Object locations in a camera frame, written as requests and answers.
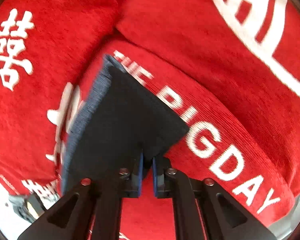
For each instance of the black pants with grey trim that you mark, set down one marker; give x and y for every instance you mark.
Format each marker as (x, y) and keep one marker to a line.
(120, 121)

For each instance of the grey cloth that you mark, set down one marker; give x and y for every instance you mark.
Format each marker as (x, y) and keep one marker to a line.
(28, 207)

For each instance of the red wedding bedspread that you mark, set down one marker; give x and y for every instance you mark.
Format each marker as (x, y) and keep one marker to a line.
(216, 145)

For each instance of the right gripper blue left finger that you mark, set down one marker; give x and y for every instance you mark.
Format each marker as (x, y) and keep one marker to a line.
(136, 176)

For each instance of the red folded wedding quilt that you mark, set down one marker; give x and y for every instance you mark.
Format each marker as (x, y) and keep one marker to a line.
(52, 50)

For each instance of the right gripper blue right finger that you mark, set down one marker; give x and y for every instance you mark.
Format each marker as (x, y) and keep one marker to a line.
(161, 183)

